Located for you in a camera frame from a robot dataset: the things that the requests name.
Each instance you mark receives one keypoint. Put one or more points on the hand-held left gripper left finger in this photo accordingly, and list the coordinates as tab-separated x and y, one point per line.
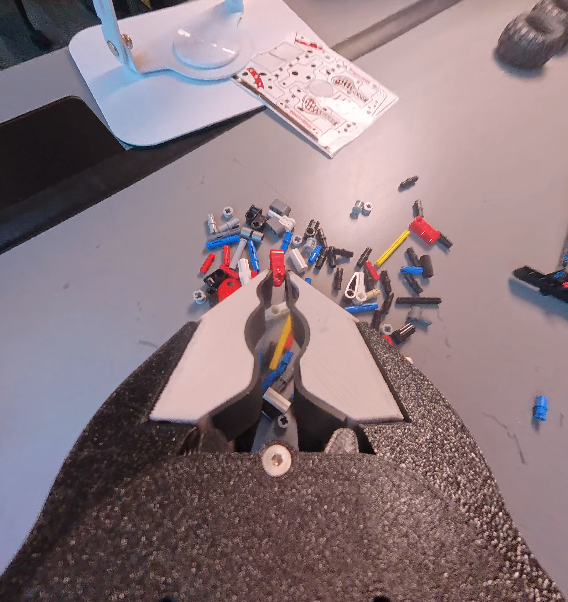
208	367

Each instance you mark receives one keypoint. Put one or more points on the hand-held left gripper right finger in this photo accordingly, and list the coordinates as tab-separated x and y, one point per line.
345	367

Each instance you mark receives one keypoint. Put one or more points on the red brick connector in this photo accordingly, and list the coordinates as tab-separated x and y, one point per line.
277	265

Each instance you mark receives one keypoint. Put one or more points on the pile of small brick pieces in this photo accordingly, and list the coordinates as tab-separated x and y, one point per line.
425	229

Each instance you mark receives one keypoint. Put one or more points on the blue brick pin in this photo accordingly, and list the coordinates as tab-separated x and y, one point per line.
541	407

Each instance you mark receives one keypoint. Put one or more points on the white toy brick truck model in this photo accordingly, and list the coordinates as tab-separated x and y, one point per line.
547	282

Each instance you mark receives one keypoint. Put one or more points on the grey desk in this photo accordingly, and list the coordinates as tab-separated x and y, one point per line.
20	94
124	282

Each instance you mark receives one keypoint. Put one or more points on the white book stand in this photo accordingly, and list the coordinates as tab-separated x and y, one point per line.
147	108

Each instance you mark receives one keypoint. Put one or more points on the toy sticker sheet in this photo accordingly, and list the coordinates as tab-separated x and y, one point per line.
321	94

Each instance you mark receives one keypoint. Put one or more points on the black toy tyre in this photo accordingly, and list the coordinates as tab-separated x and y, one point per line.
523	47

